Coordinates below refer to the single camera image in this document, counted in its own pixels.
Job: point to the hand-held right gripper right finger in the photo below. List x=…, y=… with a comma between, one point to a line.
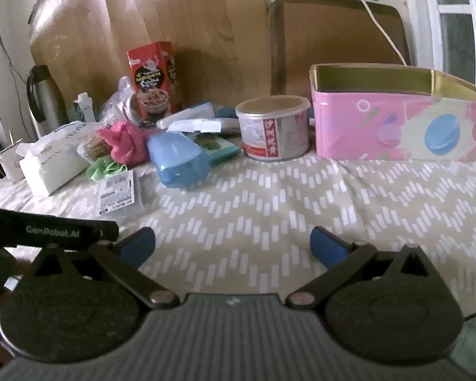
x=327, y=246

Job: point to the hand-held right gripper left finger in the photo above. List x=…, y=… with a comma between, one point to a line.
x=137, y=246

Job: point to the cotton swab pack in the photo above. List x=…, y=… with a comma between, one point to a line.
x=95, y=147

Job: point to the pink cloth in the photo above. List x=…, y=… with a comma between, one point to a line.
x=123, y=143

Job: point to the pink tin box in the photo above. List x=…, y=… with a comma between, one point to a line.
x=341, y=127

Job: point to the clear packet with label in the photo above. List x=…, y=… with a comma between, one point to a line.
x=117, y=192

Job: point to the white tissue pack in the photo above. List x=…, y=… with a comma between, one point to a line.
x=47, y=166

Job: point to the white mug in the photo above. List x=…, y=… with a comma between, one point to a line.
x=10, y=164

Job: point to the beige patterned tablecloth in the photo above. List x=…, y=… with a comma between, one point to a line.
x=261, y=206

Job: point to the green cloth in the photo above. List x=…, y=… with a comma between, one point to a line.
x=103, y=168

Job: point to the blue plastic container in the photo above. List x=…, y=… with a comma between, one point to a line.
x=174, y=158

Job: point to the small white bottle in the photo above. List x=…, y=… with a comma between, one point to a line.
x=85, y=109

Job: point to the steel thermos flask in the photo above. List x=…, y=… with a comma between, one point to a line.
x=43, y=99

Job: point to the flat white packet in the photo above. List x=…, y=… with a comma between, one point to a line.
x=206, y=127

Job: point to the white and blue packet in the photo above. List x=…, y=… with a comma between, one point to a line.
x=190, y=113

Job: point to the clear plastic bag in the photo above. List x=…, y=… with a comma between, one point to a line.
x=117, y=99

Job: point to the red cereal box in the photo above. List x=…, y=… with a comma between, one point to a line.
x=150, y=67

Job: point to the brown tray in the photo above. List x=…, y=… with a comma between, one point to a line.
x=333, y=39

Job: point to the white window frame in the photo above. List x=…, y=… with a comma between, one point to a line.
x=424, y=27

